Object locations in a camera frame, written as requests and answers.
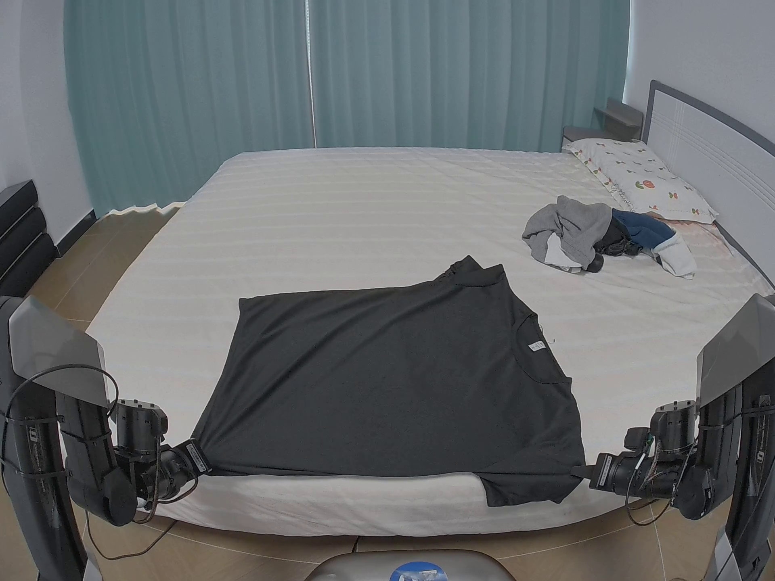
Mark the black cable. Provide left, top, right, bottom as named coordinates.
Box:
left=85, top=500, right=179, bottom=562
left=3, top=366, right=121, bottom=440
left=624, top=494, right=673, bottom=526

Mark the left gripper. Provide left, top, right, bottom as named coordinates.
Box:
left=159, top=438, right=213, bottom=495

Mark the black dressing table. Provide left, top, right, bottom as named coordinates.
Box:
left=0, top=180, right=61, bottom=298

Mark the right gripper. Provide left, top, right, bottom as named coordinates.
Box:
left=590, top=453, right=639, bottom=495

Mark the white printed pillow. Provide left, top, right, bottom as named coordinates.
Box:
left=563, top=138, right=720, bottom=225

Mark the bed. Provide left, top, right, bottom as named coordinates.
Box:
left=85, top=79, right=775, bottom=537

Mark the pile of clothes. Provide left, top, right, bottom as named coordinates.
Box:
left=522, top=195, right=698, bottom=280

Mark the blue-green curtain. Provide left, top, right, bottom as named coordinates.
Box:
left=63, top=0, right=316, bottom=216
left=309, top=0, right=630, bottom=153

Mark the black T-shirt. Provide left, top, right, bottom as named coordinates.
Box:
left=191, top=256, right=587, bottom=507

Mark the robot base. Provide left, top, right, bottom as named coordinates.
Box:
left=303, top=550, right=506, bottom=581

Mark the grey bedside table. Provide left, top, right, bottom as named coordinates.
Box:
left=562, top=97, right=643, bottom=144

